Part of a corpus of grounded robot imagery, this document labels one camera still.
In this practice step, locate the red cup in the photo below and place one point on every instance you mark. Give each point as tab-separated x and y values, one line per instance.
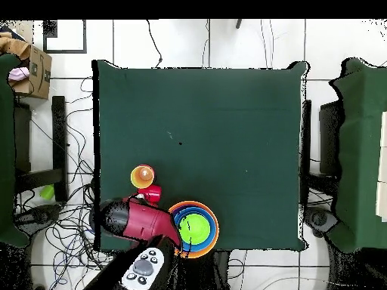
152	193

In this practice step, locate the yellow cup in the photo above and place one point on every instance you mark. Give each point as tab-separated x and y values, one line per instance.
137	181

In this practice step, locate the green bowl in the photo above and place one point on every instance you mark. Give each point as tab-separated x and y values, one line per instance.
198	229

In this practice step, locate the deep blue bowl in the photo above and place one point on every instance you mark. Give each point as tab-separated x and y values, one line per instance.
213	220

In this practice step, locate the light orange bowl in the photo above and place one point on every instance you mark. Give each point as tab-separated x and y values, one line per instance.
199	255

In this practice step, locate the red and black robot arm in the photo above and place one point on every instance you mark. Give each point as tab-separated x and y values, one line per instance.
142	223

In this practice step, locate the lime green cup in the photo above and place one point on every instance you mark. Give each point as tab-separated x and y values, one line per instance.
47	192

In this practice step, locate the dark green tablecloth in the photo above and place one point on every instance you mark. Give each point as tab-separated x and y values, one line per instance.
217	105

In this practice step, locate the green cloth covered table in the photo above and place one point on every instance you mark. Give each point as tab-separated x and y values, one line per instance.
6	151
359	151

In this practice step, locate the cardboard box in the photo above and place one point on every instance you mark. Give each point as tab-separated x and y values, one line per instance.
39	81

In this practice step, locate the grey floor equipment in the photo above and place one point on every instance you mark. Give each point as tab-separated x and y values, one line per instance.
320	219

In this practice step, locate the pink cloth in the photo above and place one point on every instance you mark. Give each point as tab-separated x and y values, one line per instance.
18	74

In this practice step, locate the black cabinet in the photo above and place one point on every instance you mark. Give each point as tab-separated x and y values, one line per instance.
329	136

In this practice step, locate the black stand leg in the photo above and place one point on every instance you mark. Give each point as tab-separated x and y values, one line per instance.
238	23

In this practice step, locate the brown crumpled paper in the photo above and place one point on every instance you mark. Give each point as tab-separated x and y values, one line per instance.
15	45

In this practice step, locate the white box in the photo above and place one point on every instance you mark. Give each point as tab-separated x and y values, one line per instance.
382	196

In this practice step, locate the black bench frame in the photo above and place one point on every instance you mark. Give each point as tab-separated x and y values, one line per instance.
59	136

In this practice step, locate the black square frame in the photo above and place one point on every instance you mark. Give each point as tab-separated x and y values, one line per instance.
65	52

